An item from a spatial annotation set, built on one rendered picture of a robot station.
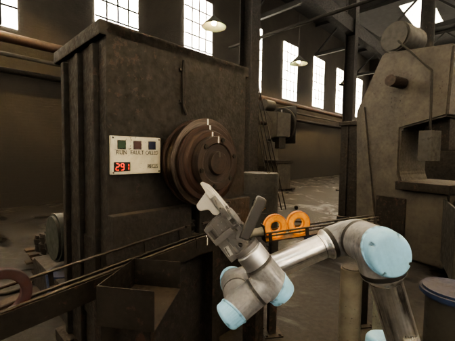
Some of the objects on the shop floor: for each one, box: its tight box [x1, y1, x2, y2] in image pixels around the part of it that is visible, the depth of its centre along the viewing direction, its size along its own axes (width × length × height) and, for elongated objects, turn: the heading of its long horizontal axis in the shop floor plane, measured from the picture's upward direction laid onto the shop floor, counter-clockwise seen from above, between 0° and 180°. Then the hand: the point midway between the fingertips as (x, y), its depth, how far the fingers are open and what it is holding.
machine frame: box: [53, 18, 250, 341], centre depth 191 cm, size 73×108×176 cm
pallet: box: [24, 231, 49, 275], centre depth 317 cm, size 120×82×44 cm
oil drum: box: [244, 171, 279, 231], centre depth 452 cm, size 59×59×89 cm
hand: (206, 184), depth 76 cm, fingers closed
